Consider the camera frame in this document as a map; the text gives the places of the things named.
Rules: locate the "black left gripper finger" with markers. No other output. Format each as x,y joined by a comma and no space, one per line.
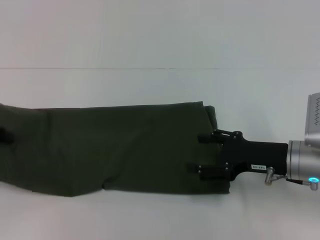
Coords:
6,136

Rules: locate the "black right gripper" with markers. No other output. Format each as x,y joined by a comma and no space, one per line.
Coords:
250,156

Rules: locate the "dark green shirt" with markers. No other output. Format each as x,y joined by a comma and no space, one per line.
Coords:
112,150

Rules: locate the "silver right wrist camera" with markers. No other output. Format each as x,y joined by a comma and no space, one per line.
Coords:
313,120

